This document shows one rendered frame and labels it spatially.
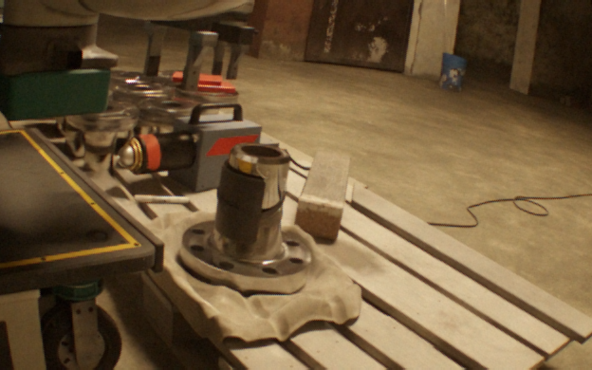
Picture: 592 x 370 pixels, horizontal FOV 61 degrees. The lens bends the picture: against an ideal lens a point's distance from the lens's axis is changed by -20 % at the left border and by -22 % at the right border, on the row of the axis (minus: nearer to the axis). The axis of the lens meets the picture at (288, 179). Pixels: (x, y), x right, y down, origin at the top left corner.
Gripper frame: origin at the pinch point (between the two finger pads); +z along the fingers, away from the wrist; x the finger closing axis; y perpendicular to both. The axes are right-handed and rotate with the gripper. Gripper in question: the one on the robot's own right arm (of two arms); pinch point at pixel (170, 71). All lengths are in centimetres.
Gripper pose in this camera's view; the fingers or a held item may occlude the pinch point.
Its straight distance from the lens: 104.2
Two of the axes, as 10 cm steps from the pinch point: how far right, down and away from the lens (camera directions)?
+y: -7.2, 1.0, -6.9
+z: -1.7, 9.4, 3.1
